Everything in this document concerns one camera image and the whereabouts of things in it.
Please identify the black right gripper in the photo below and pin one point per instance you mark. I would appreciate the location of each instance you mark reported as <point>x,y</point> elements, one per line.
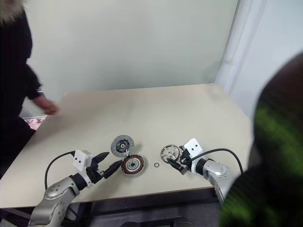
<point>185,159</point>

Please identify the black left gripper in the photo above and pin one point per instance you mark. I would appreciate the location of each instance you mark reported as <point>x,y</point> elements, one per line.
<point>94,173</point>

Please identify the silver spoked wheel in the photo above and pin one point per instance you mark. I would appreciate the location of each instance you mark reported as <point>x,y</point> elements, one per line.
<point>170,154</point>

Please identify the copper wound stator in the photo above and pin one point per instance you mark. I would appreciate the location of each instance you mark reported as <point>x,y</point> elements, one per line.
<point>126,169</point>

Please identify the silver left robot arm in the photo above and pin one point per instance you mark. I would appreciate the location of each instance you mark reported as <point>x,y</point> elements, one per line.
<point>54,196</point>

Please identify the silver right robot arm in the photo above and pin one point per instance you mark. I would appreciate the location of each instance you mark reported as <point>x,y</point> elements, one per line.
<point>215,171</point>

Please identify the person's black-sleeved forearm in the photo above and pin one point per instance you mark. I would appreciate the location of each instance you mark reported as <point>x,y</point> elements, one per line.
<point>33,80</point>

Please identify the grey clutch disc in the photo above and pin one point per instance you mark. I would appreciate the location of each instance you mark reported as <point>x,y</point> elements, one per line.
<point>117,144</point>

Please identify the person's bare hand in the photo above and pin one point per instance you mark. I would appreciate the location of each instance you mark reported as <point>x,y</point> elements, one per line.
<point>46,106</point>

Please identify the pale tray with small parts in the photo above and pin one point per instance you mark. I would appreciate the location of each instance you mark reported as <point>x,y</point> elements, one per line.
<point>35,121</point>

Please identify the dark green-patterned blurred shape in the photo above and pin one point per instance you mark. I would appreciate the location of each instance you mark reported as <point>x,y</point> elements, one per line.
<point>272,153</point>

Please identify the person in black jacket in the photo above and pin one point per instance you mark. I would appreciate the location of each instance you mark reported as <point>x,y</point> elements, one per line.
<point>11,71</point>

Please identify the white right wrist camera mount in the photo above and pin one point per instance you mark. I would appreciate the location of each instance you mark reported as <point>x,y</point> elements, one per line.
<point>193,146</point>

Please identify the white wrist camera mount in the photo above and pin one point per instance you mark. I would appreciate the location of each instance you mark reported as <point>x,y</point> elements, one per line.
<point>79,160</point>
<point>193,146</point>

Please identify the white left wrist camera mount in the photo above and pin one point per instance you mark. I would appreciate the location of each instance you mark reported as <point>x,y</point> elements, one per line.
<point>79,160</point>

